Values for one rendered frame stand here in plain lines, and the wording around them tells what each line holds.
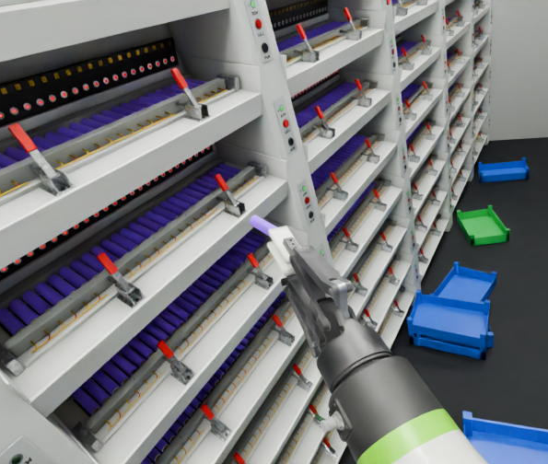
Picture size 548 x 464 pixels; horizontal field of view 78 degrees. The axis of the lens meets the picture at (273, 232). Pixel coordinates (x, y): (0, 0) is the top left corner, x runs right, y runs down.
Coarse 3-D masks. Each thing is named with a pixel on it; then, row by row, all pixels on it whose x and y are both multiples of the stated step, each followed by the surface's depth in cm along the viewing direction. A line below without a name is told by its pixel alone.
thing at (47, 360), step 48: (144, 192) 71; (192, 192) 74; (240, 192) 76; (96, 240) 62; (144, 240) 63; (192, 240) 65; (0, 288) 53; (48, 288) 54; (96, 288) 54; (144, 288) 56; (0, 336) 50; (48, 336) 50; (96, 336) 50; (48, 384) 44
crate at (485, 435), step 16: (464, 416) 83; (464, 432) 82; (480, 432) 86; (496, 432) 84; (512, 432) 82; (528, 432) 80; (544, 432) 78; (480, 448) 83; (496, 448) 82; (512, 448) 81; (528, 448) 80; (544, 448) 79
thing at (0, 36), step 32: (0, 0) 40; (32, 0) 43; (64, 0) 43; (96, 0) 44; (128, 0) 48; (160, 0) 51; (192, 0) 56; (224, 0) 61; (0, 32) 37; (32, 32) 40; (64, 32) 43; (96, 32) 46
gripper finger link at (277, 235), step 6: (276, 228) 50; (282, 228) 50; (270, 234) 49; (276, 234) 49; (282, 234) 49; (288, 234) 49; (276, 240) 48; (282, 240) 48; (276, 246) 48; (282, 246) 47; (282, 252) 46; (288, 258) 45
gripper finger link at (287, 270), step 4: (268, 244) 51; (272, 244) 51; (268, 248) 51; (272, 248) 50; (276, 248) 50; (272, 252) 50; (276, 252) 49; (276, 256) 49; (280, 256) 49; (276, 260) 48; (280, 260) 48; (280, 264) 48; (284, 264) 48; (288, 264) 48; (280, 268) 48; (284, 268) 47; (288, 268) 47; (292, 268) 47; (284, 272) 47; (288, 272) 46; (292, 272) 47
